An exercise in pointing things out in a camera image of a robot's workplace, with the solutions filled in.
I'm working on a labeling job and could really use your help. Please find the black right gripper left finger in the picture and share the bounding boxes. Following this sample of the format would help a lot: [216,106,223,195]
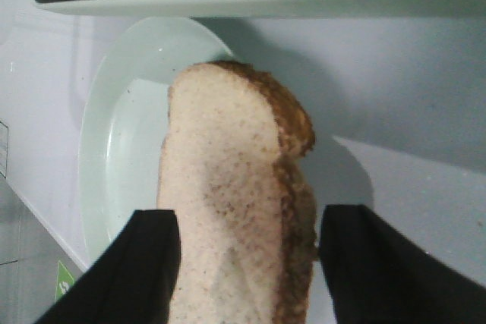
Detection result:
[37,209,181,323]

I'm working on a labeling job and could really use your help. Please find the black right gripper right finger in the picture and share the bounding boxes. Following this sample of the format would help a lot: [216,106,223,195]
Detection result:
[318,205,485,323]

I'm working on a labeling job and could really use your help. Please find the bread slice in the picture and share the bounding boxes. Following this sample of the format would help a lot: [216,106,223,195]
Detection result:
[157,61,317,323]

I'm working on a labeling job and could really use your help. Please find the light green plate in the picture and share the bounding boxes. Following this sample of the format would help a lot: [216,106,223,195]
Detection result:
[78,17,233,263]

